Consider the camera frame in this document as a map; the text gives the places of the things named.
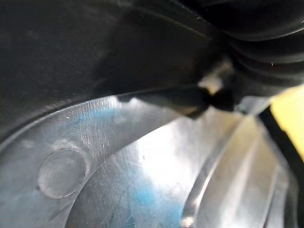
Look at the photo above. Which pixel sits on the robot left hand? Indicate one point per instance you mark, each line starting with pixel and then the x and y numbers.
pixel 261 35

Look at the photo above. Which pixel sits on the yellow shelf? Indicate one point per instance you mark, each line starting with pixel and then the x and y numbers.
pixel 292 114

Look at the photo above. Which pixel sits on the black plastic housing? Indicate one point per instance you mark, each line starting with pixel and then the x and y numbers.
pixel 142 171

